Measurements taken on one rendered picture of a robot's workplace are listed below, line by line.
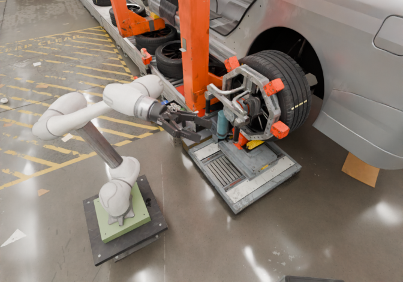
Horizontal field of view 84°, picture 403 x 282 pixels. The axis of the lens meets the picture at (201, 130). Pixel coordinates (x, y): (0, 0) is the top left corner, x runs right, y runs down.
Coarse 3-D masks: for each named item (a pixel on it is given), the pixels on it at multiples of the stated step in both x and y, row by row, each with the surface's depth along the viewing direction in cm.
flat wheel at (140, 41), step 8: (168, 24) 364; (152, 32) 352; (160, 32) 346; (168, 32) 364; (176, 32) 344; (136, 40) 337; (144, 40) 326; (152, 40) 324; (160, 40) 326; (168, 40) 332; (152, 48) 332
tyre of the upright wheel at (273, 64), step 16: (240, 64) 163; (256, 64) 149; (272, 64) 144; (288, 64) 146; (288, 80) 141; (304, 80) 145; (288, 96) 140; (304, 96) 146; (288, 112) 143; (304, 112) 151
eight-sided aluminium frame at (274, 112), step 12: (240, 72) 153; (252, 72) 149; (228, 84) 178; (264, 84) 140; (228, 96) 186; (264, 96) 143; (276, 108) 143; (276, 120) 148; (240, 132) 183; (252, 132) 179; (264, 132) 157
